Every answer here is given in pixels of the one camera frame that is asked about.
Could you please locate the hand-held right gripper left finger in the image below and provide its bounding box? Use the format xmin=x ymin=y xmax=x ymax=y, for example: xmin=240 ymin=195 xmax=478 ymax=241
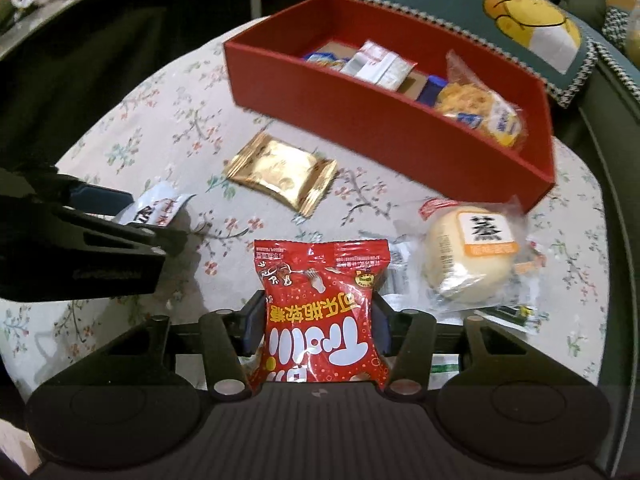
xmin=74 ymin=290 xmax=268 ymax=403

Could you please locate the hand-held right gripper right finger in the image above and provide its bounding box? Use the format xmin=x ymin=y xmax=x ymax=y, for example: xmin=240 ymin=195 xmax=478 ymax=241
xmin=370 ymin=291 xmax=562 ymax=403

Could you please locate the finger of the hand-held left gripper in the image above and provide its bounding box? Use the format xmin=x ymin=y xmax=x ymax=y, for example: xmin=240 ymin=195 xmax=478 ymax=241
xmin=69 ymin=182 xmax=134 ymax=217
xmin=45 ymin=204 xmax=189 ymax=262

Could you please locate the small white snack packet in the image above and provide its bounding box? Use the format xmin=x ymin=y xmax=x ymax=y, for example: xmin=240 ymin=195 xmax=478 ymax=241
xmin=114 ymin=182 xmax=197 ymax=229

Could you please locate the red snack packet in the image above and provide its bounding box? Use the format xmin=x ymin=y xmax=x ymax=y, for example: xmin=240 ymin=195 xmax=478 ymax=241
xmin=247 ymin=238 xmax=392 ymax=396

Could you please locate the clear steamed bun packet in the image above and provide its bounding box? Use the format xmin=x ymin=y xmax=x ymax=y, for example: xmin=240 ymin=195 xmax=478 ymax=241
xmin=395 ymin=197 xmax=548 ymax=318

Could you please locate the black green snack packet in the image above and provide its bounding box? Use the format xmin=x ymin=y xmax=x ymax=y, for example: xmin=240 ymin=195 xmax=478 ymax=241
xmin=387 ymin=240 xmax=543 ymax=335

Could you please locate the gold snack packet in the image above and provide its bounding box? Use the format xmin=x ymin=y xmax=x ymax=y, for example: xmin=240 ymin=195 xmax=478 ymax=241
xmin=222 ymin=134 xmax=339 ymax=219

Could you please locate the red cardboard box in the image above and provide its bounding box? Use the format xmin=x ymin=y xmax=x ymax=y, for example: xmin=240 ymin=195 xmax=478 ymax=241
xmin=222 ymin=0 xmax=557 ymax=211

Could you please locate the yellow crispy snack packet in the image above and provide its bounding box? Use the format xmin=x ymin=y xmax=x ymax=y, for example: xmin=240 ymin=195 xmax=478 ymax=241
xmin=432 ymin=49 xmax=529 ymax=152

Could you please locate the light blue snack packet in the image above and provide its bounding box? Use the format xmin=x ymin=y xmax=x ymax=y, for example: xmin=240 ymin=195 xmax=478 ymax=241
xmin=303 ymin=51 xmax=349 ymax=72

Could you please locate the white striped snack packet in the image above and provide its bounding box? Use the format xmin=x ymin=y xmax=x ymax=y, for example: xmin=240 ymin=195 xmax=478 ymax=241
xmin=344 ymin=40 xmax=419 ymax=93

